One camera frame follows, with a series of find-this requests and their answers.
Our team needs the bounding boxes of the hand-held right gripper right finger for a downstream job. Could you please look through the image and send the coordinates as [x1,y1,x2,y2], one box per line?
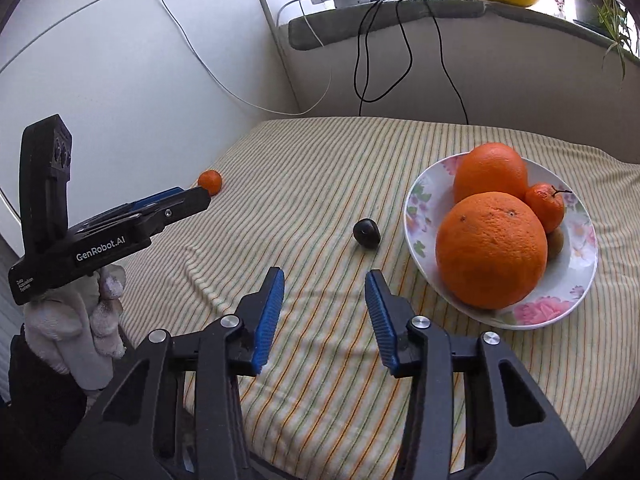
[364,269,587,480]

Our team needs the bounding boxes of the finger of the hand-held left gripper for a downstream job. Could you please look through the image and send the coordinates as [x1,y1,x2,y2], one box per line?
[131,187,185,211]
[67,187,212,237]

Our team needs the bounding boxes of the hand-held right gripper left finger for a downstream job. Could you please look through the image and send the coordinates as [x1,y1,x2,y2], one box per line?
[60,266,286,480]

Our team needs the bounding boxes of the large orange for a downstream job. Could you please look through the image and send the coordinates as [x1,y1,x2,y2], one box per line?
[435,191,549,310]
[453,143,530,206]

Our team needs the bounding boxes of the green-brown kiwi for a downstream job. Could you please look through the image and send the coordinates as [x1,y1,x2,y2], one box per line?
[546,227,566,263]

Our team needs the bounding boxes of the floral white plate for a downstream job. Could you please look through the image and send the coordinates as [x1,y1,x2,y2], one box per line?
[404,152,599,331]

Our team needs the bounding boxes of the small tangerine with stem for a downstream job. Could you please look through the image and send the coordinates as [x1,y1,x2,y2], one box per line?
[525,182,573,235]

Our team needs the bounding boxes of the person's left forearm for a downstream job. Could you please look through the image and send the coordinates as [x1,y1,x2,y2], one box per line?
[0,325,101,463]

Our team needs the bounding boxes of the person's left hand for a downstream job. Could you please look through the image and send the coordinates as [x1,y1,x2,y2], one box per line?
[22,264,127,392]

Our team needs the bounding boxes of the dark plum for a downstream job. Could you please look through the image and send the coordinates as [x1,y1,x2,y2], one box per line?
[352,218,381,250]

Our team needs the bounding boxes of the white refrigerator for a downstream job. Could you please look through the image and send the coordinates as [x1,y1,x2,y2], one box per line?
[0,0,296,281]

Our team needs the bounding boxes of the striped tablecloth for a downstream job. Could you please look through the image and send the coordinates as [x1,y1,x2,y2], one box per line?
[107,117,640,471]

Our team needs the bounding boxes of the grey windowsill cover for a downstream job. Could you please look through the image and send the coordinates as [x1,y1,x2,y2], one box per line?
[287,0,640,66]

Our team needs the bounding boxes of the potted spider plant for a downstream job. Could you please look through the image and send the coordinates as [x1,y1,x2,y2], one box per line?
[555,0,640,81]

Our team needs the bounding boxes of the white cable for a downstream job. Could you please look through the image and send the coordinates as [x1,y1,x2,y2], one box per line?
[150,0,333,116]

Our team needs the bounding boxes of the black cable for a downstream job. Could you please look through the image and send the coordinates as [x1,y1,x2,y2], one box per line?
[354,0,414,117]
[422,0,471,125]

